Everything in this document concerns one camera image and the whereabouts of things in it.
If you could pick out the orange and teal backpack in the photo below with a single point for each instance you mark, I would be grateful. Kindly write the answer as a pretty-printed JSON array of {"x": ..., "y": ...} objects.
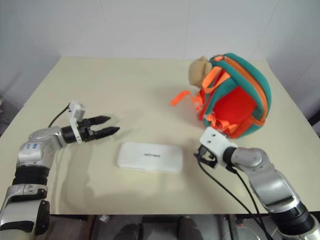
[{"x": 240, "y": 100}]

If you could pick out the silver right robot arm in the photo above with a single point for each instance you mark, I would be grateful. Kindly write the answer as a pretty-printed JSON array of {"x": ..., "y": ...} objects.
[{"x": 265, "y": 175}]

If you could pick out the dark rounded shape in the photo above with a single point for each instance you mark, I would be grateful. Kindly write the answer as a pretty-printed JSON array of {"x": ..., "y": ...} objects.
[{"x": 188, "y": 228}]

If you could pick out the brown plush toy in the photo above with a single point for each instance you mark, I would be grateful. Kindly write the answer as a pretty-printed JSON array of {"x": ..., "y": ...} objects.
[{"x": 198, "y": 71}]

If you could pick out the dark object at room edge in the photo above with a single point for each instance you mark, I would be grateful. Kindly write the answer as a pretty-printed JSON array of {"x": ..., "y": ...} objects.
[{"x": 5, "y": 115}]

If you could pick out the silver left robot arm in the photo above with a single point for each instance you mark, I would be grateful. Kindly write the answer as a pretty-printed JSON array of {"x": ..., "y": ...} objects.
[{"x": 35, "y": 155}]

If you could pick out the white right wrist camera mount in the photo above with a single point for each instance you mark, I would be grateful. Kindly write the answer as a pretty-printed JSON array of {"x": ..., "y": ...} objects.
[{"x": 215, "y": 142}]

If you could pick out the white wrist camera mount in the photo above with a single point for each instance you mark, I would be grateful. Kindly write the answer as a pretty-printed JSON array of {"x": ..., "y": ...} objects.
[
  {"x": 76, "y": 111},
  {"x": 215, "y": 142}
]

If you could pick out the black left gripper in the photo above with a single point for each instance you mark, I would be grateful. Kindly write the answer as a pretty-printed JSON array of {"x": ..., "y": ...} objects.
[{"x": 86, "y": 130}]

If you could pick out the white flat box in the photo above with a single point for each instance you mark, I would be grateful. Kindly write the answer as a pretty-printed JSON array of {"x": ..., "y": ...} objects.
[{"x": 150, "y": 158}]

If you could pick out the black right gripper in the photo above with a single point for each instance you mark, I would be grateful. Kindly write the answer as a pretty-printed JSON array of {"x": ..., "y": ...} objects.
[{"x": 205, "y": 153}]

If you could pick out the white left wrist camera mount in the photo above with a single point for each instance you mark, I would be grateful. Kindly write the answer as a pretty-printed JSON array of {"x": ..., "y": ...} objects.
[{"x": 76, "y": 111}]

